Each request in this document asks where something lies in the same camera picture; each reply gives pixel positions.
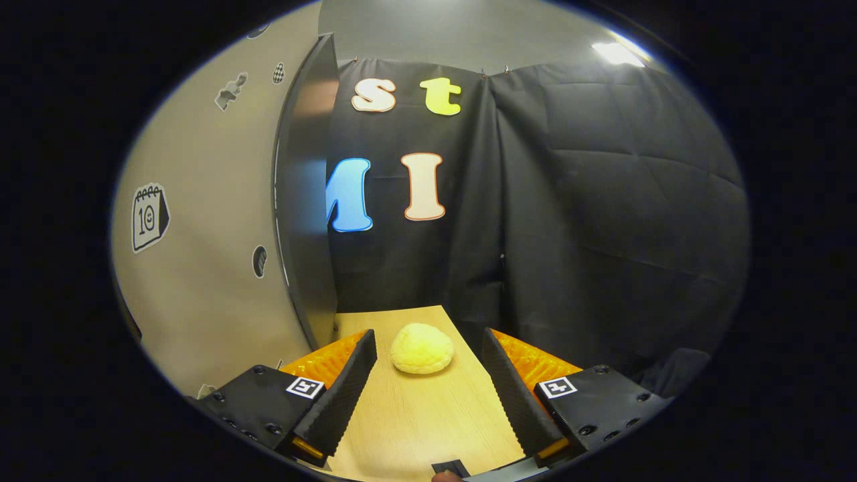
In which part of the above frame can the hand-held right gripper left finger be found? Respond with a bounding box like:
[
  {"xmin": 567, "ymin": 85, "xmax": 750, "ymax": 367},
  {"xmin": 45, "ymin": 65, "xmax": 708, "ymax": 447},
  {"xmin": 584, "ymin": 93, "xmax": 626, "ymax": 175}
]
[{"xmin": 194, "ymin": 328, "xmax": 378, "ymax": 468}]

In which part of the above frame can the yellow bun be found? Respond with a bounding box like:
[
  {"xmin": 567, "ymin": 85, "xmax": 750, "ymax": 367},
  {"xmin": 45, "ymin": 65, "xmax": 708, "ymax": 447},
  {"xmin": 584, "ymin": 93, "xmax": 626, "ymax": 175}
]
[{"xmin": 390, "ymin": 323, "xmax": 455, "ymax": 375}]

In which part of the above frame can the ceiling light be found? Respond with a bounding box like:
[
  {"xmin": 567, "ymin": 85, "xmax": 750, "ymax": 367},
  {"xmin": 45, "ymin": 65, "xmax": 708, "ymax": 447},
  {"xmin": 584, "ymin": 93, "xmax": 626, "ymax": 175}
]
[{"xmin": 591, "ymin": 42, "xmax": 647, "ymax": 68}]

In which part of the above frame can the grey cabinet door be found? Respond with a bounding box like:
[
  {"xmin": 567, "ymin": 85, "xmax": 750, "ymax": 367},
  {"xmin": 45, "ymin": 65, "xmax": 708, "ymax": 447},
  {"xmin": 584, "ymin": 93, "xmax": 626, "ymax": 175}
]
[{"xmin": 110, "ymin": 3, "xmax": 322, "ymax": 399}]

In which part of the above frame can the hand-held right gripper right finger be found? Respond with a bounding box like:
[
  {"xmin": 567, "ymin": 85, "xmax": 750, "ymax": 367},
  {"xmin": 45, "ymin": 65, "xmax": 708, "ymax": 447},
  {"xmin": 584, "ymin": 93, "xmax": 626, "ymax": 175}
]
[{"xmin": 482, "ymin": 327, "xmax": 672, "ymax": 468}]

